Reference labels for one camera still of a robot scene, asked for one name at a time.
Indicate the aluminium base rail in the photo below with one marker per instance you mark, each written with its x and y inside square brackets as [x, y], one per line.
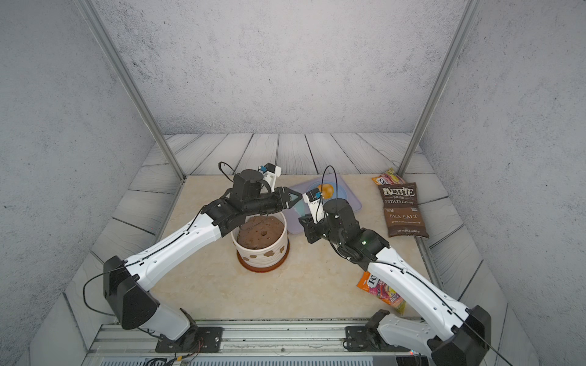
[252, 342]

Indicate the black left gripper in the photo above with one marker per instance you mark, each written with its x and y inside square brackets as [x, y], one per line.
[281, 198]

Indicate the aluminium corner post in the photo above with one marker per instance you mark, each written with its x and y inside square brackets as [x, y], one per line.
[104, 40]
[449, 61]

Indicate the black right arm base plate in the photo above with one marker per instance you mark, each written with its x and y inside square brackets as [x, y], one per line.
[362, 339]

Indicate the terracotta saucer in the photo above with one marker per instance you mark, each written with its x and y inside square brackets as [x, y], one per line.
[285, 252]

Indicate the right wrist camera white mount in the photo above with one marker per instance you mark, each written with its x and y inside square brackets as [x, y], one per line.
[314, 199]

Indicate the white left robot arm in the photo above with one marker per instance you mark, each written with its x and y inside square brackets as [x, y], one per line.
[127, 283]

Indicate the white ceramic pot with soil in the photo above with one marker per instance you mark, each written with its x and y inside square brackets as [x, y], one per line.
[260, 239]

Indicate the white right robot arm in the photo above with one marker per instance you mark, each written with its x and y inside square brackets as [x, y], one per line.
[450, 333]

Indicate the blue round plate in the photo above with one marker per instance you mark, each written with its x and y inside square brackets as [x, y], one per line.
[340, 188]

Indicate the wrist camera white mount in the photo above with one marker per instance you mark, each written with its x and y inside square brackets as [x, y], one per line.
[314, 199]
[270, 172]

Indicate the golden knotted bread roll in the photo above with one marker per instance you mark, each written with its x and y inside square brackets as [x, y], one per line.
[327, 191]

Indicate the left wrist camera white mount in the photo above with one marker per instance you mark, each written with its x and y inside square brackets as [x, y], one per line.
[270, 172]

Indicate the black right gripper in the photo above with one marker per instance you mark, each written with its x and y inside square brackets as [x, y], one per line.
[310, 228]

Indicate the aluminium left corner post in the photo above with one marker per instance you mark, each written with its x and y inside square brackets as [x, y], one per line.
[104, 40]

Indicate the orange pink candy packet front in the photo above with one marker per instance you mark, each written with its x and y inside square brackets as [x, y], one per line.
[373, 285]

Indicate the aluminium right corner post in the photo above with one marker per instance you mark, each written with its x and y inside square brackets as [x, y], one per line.
[449, 61]

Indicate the lilac plastic tray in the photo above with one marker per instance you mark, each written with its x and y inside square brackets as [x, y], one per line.
[301, 209]

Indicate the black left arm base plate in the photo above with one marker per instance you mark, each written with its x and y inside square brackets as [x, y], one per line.
[196, 340]

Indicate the orange snack packet at back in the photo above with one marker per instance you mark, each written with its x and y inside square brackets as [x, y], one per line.
[390, 177]

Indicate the brown Kettle chips bag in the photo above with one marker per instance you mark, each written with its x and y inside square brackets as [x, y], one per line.
[401, 211]

